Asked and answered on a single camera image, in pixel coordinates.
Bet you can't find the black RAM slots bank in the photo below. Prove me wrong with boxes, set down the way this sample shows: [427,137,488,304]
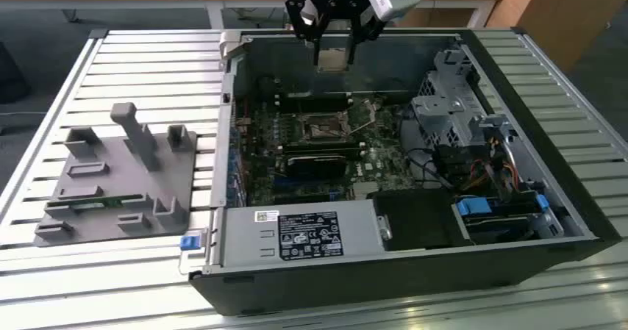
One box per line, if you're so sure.
[280,141,368,158]
[274,89,357,114]

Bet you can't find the wooden cabinet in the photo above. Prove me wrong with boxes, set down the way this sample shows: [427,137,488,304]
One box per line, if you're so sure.
[515,0,628,74]

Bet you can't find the CPU socket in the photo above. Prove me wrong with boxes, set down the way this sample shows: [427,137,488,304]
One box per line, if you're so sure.
[298,112,353,143]

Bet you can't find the small silver CPU plate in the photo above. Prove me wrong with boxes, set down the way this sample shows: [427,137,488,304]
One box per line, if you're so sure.
[317,46,353,73]

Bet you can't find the green RAM stick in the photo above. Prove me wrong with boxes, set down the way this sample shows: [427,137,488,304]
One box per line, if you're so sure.
[62,196,149,212]

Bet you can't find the grey power supply unit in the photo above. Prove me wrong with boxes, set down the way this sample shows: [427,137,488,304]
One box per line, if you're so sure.
[215,199,386,268]

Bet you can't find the green motherboard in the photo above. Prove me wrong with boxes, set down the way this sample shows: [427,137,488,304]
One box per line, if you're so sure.
[234,94,419,206]

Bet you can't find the grey case handle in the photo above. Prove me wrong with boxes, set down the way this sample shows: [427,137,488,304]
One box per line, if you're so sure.
[218,30,254,62]

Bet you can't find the black plastic shroud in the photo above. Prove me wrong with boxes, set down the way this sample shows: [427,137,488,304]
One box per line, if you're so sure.
[368,188,472,252]

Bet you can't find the grey parts rack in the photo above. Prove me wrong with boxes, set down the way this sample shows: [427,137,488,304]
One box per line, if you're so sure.
[31,101,201,248]

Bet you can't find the metal drive cage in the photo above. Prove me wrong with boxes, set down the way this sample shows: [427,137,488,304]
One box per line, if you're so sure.
[411,49,521,151]

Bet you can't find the black graphics card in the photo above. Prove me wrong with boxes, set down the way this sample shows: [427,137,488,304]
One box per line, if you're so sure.
[284,153,348,180]

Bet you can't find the small silver chipset heatsink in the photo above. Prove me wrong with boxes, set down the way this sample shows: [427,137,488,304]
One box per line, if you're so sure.
[350,182,380,201]

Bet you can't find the hard disk in blue carrier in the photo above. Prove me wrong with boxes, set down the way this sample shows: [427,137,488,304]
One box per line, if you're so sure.
[453,193,536,243]

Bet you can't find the black printed label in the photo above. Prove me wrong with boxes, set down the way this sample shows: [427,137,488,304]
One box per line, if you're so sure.
[277,210,345,261]

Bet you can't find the black cable loop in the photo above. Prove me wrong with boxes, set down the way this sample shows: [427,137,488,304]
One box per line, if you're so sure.
[401,146,465,191]

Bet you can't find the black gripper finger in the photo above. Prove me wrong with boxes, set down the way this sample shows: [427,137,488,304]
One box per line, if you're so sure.
[345,7,391,66]
[285,0,328,67]

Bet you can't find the coloured wire bundle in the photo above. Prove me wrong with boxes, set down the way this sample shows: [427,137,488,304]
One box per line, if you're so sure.
[460,134,523,196]

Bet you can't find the black open PC case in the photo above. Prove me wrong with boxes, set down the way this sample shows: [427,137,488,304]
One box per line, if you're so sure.
[189,27,623,317]

